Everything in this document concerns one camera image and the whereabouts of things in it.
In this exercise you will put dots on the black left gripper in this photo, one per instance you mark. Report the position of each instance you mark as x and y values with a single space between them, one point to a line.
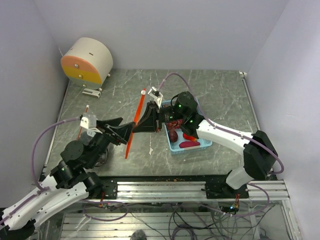
110 125

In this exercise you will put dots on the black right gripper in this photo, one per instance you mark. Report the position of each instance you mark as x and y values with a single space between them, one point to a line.
151 121

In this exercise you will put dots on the clear orange-zip bag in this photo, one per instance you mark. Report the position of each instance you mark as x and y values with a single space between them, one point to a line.
135 122
85 136

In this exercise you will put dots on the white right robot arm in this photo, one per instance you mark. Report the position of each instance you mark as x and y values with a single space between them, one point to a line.
257 151

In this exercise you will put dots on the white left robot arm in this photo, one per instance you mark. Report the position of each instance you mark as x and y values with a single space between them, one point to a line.
69 182

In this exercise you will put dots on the pink grape bunch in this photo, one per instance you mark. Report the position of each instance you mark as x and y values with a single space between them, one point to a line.
176 124

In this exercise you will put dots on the dark red round fruit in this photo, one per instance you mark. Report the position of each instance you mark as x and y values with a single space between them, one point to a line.
173 136

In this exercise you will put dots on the magenta eggplant toy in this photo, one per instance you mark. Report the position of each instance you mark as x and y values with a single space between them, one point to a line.
189 144

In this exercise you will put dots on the light blue plastic basket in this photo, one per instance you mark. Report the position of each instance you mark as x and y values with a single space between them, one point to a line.
174 147

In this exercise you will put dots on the round pastel drawer cabinet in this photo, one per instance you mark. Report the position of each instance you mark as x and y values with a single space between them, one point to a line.
87 63

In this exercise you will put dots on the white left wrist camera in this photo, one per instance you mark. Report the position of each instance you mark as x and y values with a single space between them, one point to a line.
88 121

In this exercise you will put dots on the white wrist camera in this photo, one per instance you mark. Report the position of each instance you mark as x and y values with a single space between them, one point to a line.
88 121
155 94

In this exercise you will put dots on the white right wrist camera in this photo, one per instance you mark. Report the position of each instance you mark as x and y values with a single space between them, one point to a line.
155 94

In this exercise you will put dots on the white bracket block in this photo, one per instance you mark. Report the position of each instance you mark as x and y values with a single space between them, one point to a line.
91 93

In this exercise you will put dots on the aluminium rail base frame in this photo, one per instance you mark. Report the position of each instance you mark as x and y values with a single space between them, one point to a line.
178 208

